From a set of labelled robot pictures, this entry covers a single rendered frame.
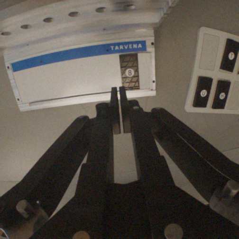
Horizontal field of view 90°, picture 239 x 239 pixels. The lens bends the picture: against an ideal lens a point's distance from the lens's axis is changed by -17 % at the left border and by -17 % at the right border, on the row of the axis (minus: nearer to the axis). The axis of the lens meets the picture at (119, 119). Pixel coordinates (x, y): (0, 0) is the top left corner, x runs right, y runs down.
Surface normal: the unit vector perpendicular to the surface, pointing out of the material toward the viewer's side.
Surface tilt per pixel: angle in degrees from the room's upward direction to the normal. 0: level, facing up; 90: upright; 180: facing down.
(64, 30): 11
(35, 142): 0
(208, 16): 0
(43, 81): 0
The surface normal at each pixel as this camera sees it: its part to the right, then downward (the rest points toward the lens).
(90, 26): 0.01, 0.27
